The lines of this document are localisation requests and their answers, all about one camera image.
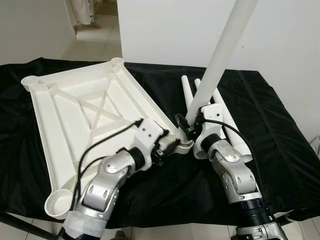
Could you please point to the white plastic table top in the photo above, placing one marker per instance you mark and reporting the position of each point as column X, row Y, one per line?
column 60, row 130

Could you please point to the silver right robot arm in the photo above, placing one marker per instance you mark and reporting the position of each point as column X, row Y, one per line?
column 235, row 170

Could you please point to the black tablecloth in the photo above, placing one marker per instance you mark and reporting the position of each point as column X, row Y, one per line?
column 280, row 165

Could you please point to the grey robot foot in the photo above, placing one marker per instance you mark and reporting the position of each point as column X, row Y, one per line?
column 118, row 235

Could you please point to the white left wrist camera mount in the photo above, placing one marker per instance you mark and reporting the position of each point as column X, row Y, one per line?
column 150, row 131

